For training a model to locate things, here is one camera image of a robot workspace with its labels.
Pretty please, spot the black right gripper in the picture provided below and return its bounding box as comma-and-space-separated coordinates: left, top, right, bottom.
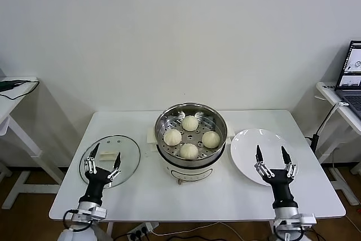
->
254, 144, 299, 209

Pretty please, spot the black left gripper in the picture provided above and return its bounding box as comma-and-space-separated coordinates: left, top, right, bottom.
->
78, 143, 121, 204

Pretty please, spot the round glass pot lid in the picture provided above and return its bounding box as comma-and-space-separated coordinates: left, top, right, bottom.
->
78, 134, 141, 188

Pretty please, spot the white steamed baozi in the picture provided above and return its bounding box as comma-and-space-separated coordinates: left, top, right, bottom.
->
202, 131, 221, 148
164, 129, 183, 146
179, 143, 199, 160
182, 115, 199, 132

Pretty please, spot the stainless steel steamer basket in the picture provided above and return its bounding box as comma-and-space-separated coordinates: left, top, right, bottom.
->
154, 103, 228, 168

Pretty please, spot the white round plate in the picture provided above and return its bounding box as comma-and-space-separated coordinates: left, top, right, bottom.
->
230, 128, 300, 187

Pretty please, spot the black power adapter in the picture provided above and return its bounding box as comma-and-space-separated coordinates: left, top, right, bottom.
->
305, 133, 321, 151

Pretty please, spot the white electric cooker base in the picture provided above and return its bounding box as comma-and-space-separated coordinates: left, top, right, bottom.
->
146, 124, 236, 187

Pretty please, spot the white power strip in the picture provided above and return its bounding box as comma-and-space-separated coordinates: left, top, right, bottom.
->
126, 222, 160, 241

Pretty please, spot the white side table with laptop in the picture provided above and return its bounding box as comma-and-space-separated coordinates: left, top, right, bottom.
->
315, 81, 361, 207

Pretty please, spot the grey open laptop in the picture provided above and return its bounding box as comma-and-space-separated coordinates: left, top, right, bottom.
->
334, 40, 361, 119

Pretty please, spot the green handheld device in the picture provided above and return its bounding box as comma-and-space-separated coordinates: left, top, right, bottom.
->
0, 79, 23, 91

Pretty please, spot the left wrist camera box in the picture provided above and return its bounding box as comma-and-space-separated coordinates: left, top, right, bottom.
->
90, 207, 108, 221

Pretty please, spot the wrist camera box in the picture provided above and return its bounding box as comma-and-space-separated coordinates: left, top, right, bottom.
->
90, 207, 108, 221
298, 213, 317, 226

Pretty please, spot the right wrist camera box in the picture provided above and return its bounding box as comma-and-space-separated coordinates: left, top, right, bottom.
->
298, 213, 317, 226

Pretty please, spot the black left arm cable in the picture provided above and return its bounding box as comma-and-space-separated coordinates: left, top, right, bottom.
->
62, 209, 81, 232

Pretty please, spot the white laptop charger cable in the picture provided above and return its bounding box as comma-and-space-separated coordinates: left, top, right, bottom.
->
317, 101, 350, 134

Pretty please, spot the white side table with cable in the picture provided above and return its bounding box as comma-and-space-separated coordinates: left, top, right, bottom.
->
0, 76, 67, 211

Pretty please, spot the thin black cable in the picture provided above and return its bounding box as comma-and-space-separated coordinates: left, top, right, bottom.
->
0, 78, 41, 101

